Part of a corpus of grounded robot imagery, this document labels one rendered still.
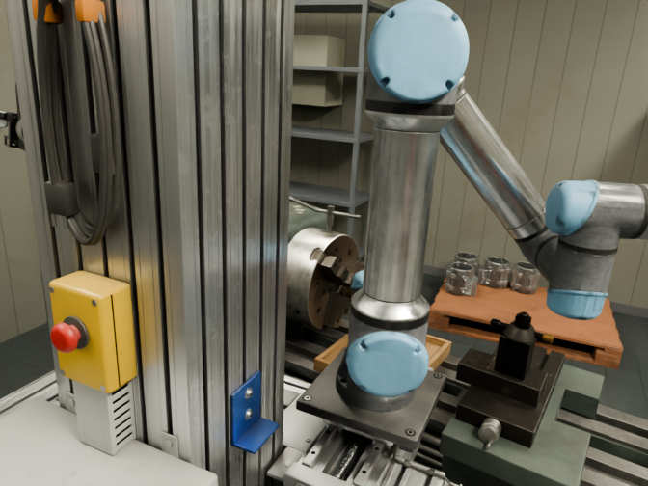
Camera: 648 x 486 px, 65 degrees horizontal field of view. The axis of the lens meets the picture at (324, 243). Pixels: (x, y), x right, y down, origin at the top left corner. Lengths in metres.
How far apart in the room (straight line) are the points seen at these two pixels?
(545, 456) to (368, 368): 0.68
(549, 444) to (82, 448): 1.01
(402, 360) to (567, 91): 3.85
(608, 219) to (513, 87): 3.75
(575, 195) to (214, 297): 0.49
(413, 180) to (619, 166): 3.88
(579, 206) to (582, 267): 0.09
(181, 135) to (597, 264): 0.56
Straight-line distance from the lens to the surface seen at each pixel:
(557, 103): 4.46
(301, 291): 1.54
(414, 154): 0.67
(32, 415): 0.89
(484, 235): 4.66
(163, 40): 0.57
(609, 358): 3.85
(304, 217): 1.76
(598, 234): 0.76
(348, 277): 1.58
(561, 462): 1.34
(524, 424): 1.34
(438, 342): 1.76
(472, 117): 0.82
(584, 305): 0.80
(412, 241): 0.70
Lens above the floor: 1.72
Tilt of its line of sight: 18 degrees down
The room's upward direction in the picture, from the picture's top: 3 degrees clockwise
